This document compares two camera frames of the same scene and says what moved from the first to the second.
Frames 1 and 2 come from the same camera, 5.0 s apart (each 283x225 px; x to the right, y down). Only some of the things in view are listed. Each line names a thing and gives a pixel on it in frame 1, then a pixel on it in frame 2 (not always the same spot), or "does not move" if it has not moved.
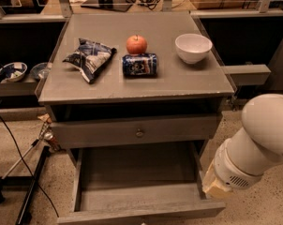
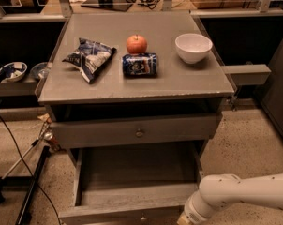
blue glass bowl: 39,70 does not move
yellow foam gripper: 231,172 → 194,214
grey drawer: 139,182 does not move
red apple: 136,44 does not move
